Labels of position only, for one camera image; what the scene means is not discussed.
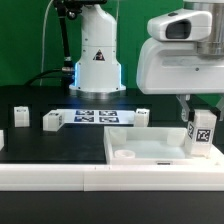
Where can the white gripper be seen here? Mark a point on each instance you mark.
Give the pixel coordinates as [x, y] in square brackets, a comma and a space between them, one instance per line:
[176, 68]

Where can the white square tabletop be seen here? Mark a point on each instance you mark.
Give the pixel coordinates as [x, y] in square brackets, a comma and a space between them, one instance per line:
[153, 146]

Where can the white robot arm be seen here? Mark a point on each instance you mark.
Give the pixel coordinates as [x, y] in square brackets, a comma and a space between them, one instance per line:
[98, 71]

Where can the white tag base sheet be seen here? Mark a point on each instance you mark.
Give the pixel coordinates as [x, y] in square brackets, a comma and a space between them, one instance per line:
[85, 116]

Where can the white L-shaped obstacle fence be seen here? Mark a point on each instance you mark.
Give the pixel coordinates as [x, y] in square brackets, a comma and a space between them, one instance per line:
[69, 161]

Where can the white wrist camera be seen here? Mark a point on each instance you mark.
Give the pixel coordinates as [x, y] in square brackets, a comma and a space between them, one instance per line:
[181, 25]

